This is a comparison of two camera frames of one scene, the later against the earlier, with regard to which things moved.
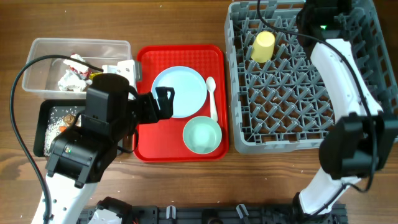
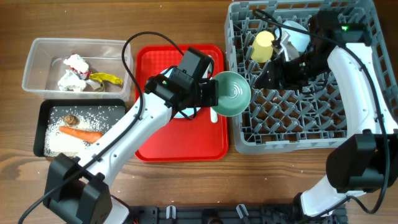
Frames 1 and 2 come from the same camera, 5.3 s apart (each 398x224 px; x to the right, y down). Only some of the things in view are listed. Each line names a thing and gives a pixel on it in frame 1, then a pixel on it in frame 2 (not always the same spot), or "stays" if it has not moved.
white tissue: (71, 81) stays
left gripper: (152, 106) -> (210, 92)
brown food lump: (69, 119) stays
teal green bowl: (202, 134) -> (234, 93)
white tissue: (79, 66) stays
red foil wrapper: (84, 75) stays
